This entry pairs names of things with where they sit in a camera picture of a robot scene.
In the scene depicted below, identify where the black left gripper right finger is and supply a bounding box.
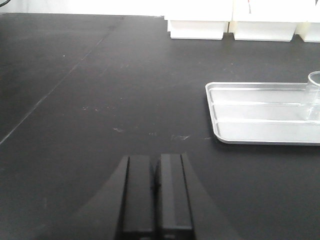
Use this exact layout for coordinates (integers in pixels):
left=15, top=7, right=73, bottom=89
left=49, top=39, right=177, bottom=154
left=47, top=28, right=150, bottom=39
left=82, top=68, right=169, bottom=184
left=156, top=153, right=241, bottom=240

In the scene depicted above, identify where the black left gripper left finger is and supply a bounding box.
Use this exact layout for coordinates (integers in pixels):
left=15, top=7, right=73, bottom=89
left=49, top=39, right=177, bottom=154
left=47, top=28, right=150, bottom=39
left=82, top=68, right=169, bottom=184
left=38, top=155, right=155, bottom=240

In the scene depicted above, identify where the clear glass beaker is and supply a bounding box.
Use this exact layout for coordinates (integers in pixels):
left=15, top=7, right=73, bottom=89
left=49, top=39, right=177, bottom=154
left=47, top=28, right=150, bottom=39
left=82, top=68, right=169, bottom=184
left=299, top=70, right=320, bottom=125

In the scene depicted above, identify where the silver metal tray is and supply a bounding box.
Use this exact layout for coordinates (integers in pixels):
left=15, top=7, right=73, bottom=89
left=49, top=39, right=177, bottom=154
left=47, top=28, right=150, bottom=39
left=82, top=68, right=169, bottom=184
left=205, top=82, right=320, bottom=146

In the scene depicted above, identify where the white bin left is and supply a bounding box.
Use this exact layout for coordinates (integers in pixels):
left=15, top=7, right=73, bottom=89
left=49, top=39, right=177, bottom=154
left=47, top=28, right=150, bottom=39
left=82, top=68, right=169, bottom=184
left=164, top=0, right=233, bottom=40

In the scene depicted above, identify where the white bin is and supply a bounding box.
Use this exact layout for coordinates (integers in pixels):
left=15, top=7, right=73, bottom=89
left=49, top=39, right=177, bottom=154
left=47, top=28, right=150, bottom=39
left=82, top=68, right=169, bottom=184
left=295, top=0, right=320, bottom=43
left=164, top=0, right=233, bottom=40
left=229, top=0, right=315, bottom=42

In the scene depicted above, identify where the white bin middle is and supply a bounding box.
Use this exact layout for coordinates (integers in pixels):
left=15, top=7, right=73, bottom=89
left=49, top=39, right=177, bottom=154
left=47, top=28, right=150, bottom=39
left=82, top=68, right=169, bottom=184
left=229, top=0, right=315, bottom=42

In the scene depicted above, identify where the white bin right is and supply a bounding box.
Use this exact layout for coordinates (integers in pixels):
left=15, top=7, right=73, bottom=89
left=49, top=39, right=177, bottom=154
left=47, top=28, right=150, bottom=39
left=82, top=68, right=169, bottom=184
left=295, top=0, right=320, bottom=43

